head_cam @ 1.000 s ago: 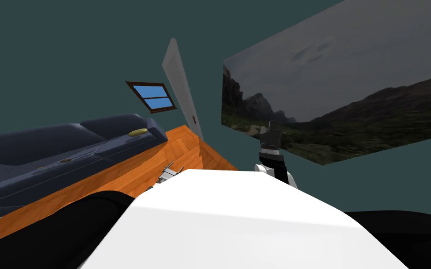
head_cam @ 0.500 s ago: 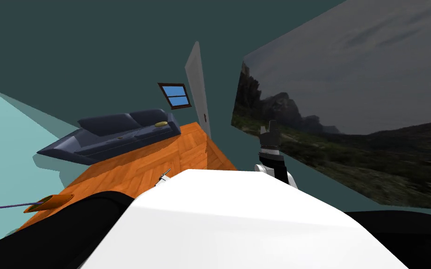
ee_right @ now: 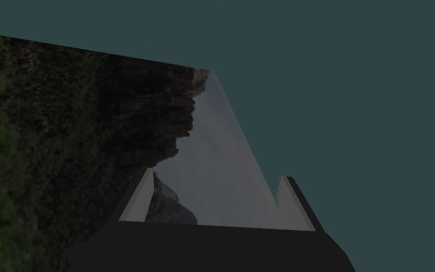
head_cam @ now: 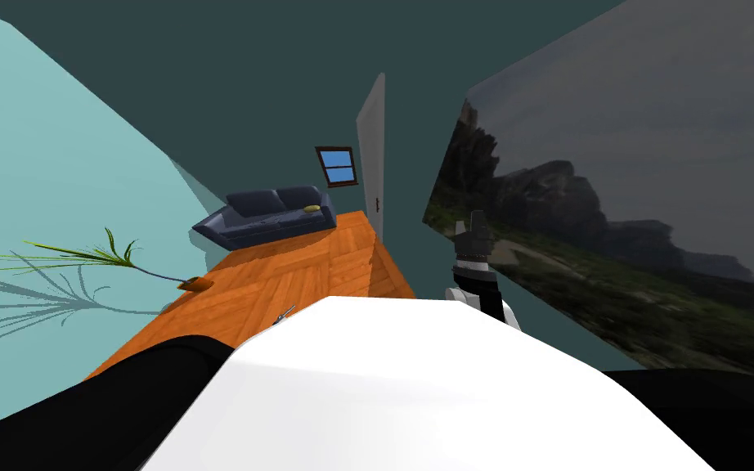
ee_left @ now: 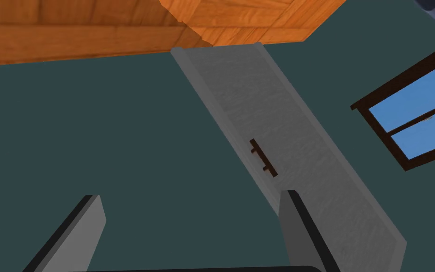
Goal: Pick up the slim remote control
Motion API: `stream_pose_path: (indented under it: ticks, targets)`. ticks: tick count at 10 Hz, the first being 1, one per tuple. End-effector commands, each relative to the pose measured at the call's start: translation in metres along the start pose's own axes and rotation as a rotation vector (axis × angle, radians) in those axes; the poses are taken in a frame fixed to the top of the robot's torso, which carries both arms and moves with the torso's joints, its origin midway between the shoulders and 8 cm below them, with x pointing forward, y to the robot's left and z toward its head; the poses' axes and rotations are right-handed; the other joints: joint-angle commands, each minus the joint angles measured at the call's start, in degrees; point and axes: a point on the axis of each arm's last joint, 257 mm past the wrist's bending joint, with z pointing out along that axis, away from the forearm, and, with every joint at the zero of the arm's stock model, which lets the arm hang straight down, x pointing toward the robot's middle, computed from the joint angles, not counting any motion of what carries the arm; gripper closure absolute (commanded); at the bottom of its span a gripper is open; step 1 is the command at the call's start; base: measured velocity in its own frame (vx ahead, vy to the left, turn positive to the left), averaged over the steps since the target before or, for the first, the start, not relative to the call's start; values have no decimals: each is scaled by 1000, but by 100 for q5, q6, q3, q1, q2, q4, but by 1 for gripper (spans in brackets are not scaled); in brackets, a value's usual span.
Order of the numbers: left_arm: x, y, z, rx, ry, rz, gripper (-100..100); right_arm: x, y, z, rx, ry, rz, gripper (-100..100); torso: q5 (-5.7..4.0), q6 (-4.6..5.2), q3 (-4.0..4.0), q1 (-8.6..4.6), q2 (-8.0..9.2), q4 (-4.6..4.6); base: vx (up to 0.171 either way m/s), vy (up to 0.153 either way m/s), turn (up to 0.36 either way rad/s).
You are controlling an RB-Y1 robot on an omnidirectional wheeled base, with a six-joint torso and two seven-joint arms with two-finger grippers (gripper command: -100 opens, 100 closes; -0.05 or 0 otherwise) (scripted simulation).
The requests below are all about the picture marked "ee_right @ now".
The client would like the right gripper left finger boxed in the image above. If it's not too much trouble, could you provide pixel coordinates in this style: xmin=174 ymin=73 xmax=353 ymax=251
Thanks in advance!
xmin=106 ymin=167 xmax=155 ymax=224

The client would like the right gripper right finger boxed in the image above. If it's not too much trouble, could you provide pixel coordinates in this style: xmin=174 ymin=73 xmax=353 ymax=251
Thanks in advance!
xmin=276 ymin=175 xmax=326 ymax=232

